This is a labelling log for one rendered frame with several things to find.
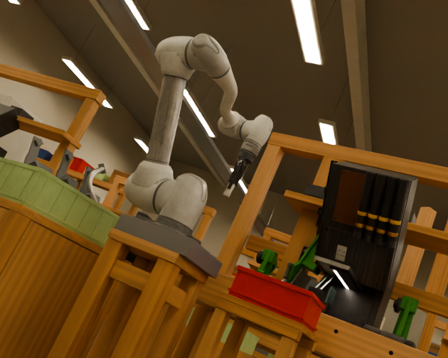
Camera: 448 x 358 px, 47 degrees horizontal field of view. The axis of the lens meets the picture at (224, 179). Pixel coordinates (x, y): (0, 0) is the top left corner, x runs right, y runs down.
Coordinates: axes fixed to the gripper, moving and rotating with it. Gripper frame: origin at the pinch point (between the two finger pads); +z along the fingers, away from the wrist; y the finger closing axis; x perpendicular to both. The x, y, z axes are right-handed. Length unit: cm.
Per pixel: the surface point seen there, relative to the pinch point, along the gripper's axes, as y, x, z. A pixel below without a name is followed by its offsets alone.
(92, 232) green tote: 15, -44, 48
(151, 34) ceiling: -445, -405, -290
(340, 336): 13, 74, 39
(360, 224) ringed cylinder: 1, 62, -9
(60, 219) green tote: 34, -50, 49
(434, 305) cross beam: -52, 107, 1
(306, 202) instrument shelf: -48, 27, -22
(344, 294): -30, 67, 18
